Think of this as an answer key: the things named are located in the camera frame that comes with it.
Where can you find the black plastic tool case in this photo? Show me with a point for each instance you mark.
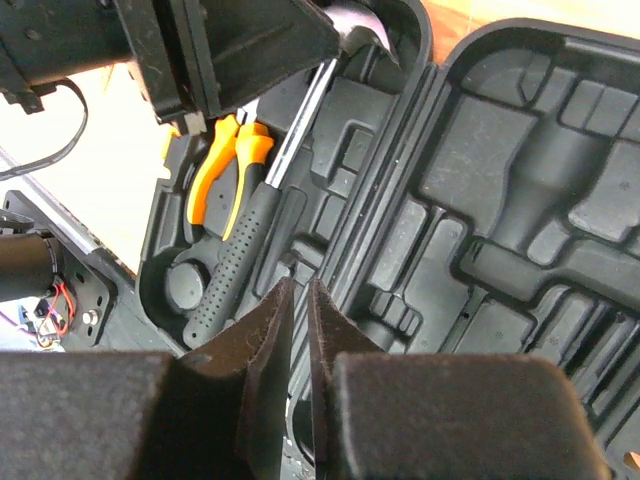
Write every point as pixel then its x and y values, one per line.
pixel 488 203

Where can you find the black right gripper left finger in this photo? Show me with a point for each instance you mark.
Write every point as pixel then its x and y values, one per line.
pixel 217 412

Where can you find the claw hammer black handle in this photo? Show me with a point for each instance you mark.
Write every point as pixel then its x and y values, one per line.
pixel 357 26

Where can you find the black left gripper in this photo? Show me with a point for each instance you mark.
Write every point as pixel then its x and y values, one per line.
pixel 43 42

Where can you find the orange handled needle nose pliers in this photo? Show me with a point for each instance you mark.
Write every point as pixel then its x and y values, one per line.
pixel 231 171

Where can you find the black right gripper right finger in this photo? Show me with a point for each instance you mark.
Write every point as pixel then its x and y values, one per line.
pixel 377 415

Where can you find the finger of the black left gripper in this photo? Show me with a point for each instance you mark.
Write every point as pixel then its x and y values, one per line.
pixel 224 54

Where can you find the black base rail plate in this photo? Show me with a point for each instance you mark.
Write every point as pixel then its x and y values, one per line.
pixel 48 254

